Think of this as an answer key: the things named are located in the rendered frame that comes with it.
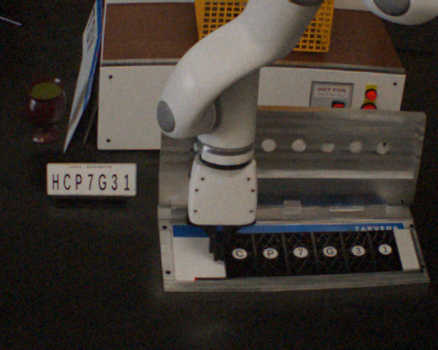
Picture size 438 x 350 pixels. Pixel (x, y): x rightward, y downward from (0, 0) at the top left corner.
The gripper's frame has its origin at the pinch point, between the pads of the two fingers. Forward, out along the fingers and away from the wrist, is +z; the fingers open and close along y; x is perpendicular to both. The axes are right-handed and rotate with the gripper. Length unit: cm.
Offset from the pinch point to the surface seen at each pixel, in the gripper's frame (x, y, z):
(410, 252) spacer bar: -0.8, 32.5, 1.8
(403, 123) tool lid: 10.5, 31.2, -16.9
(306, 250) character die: 0.5, 14.1, 1.3
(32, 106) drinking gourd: 30.0, -32.4, -10.6
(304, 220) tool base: 8.9, 15.1, 0.6
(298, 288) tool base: -6.9, 12.0, 3.9
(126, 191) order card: 16.3, -14.1, -0.6
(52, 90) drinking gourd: 33.2, -28.5, -12.4
